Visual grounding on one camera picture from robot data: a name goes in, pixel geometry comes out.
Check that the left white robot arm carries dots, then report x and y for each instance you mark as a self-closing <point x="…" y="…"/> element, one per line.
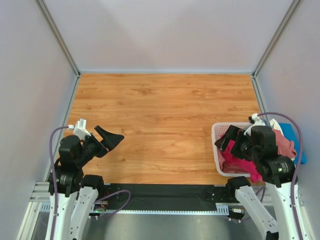
<point x="72" y="193"/>

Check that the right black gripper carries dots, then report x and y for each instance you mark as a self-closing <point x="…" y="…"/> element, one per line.
<point x="232" y="133"/>

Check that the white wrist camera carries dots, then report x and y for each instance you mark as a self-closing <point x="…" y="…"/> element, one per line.
<point x="255" y="120"/>
<point x="79" y="128"/>

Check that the aluminium frame rail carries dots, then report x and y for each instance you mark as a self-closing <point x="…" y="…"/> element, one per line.
<point x="41" y="193"/>

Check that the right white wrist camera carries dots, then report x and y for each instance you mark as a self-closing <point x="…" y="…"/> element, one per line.
<point x="255" y="120"/>

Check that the dusty pink t shirt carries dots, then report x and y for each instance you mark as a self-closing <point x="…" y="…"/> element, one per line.
<point x="285" y="147"/>

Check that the cream white t shirt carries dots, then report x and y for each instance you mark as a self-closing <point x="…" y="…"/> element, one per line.
<point x="275" y="125"/>

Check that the white slotted cable duct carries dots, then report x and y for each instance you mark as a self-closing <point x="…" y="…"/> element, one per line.
<point x="221" y="210"/>

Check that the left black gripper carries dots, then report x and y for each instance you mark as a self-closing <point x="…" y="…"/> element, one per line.
<point x="110" y="140"/>

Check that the black base mat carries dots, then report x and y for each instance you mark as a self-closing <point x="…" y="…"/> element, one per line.
<point x="171" y="197"/>

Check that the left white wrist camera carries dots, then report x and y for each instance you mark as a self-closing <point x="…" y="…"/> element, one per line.
<point x="79" y="128"/>

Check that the magenta t shirt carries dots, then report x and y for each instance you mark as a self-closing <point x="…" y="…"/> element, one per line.
<point x="233" y="165"/>

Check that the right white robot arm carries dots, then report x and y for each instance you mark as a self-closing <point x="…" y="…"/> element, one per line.
<point x="278" y="173"/>

